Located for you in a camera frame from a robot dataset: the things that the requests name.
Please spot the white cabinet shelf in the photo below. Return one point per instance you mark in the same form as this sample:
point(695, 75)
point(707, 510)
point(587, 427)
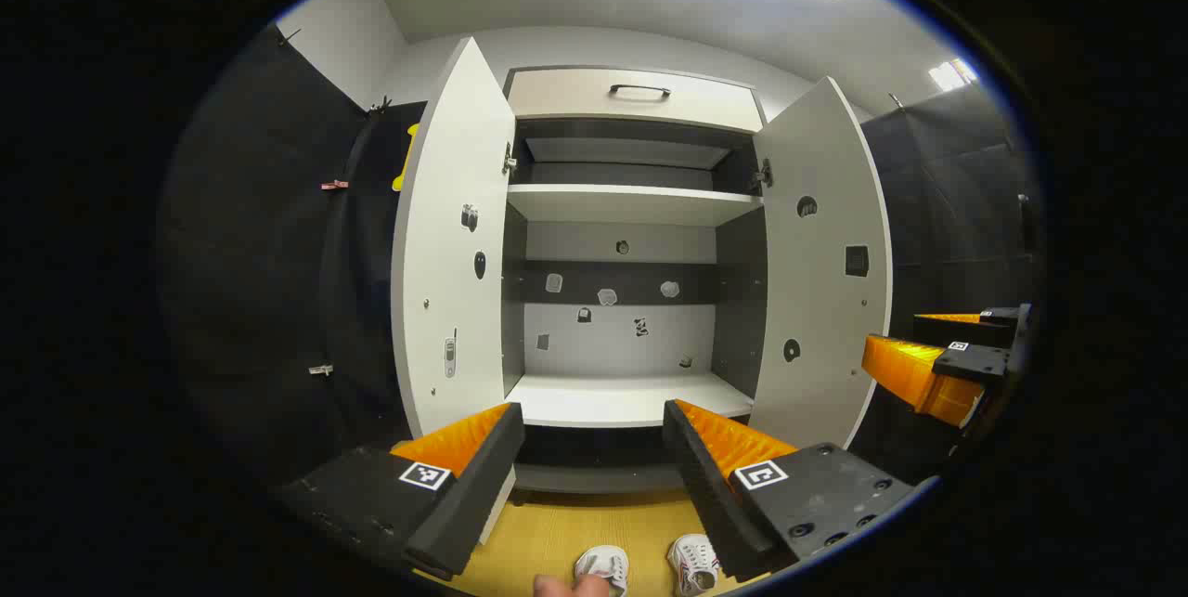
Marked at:
point(613, 400)
point(631, 204)

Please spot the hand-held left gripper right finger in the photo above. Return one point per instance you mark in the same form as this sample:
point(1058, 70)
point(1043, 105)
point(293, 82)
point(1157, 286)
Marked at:
point(710, 495)

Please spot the ceiling light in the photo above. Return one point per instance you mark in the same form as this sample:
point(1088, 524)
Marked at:
point(951, 75)

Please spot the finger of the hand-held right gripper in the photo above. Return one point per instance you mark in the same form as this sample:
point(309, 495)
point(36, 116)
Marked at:
point(914, 374)
point(965, 331)

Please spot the white canvas shoe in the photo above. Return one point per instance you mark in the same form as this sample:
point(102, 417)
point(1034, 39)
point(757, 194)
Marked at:
point(603, 564)
point(694, 564)

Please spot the black backdrop cloth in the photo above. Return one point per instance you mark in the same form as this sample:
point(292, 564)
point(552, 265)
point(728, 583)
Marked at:
point(260, 253)

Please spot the white door with headphones sticker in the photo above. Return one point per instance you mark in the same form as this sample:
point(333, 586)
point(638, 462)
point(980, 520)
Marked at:
point(821, 300)

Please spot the white cabinet drawer front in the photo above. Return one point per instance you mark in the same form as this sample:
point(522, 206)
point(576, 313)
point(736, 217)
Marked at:
point(575, 105)

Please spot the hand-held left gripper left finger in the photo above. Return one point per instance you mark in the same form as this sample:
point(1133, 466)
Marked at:
point(473, 495)

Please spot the grey cabinet bottom panel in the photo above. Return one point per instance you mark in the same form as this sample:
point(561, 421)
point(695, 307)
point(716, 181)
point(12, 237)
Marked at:
point(594, 478)

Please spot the white door with camera sticker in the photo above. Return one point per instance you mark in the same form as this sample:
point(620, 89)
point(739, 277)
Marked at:
point(445, 253)

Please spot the metal door hinge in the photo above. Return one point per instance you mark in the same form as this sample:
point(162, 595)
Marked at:
point(763, 175)
point(509, 159)

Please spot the grey white shoe cabinet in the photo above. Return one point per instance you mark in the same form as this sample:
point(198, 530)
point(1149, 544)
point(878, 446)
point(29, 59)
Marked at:
point(613, 346)

